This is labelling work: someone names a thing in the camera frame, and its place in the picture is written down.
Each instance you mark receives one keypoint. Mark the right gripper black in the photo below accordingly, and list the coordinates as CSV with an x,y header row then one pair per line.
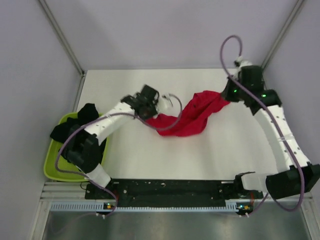
x,y
225,93

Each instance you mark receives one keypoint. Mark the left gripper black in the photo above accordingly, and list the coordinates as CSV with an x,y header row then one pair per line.
x,y
155,113

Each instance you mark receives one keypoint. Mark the red t shirt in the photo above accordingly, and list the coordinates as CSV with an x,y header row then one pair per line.
x,y
194,116

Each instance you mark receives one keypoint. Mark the black t shirt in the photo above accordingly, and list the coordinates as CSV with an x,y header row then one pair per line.
x,y
75,122

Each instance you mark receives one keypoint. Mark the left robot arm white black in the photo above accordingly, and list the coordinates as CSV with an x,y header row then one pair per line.
x,y
105,125

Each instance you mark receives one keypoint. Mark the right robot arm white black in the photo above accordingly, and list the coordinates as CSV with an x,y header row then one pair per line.
x,y
295,172

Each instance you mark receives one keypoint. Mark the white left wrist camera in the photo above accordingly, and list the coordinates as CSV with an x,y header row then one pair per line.
x,y
164,103

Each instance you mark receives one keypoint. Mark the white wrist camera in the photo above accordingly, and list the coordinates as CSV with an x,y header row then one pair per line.
x,y
241,62
164,103

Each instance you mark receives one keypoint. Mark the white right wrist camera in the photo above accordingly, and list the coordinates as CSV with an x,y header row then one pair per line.
x,y
241,62

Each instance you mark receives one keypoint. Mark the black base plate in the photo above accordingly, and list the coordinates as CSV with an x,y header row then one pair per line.
x,y
170,193

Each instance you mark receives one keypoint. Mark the aluminium frame post left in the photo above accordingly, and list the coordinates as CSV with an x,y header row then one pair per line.
x,y
60,36

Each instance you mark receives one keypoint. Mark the aluminium frame post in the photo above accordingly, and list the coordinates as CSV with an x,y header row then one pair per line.
x,y
60,36
281,35

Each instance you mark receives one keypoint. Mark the aluminium frame post right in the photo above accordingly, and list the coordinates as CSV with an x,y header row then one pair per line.
x,y
281,35

